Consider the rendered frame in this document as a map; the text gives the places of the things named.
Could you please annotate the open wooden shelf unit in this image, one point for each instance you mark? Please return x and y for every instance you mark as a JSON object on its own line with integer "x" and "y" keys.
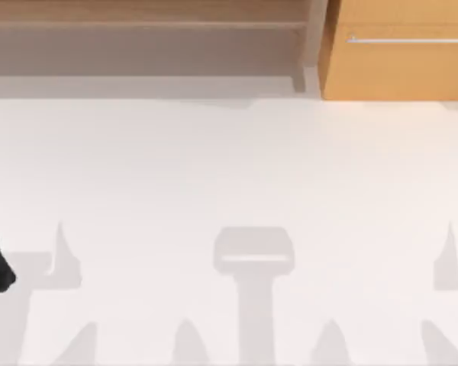
{"x": 145, "y": 42}

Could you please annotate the wooden cupboard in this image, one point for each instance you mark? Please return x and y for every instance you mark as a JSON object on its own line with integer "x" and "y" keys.
{"x": 397, "y": 72}

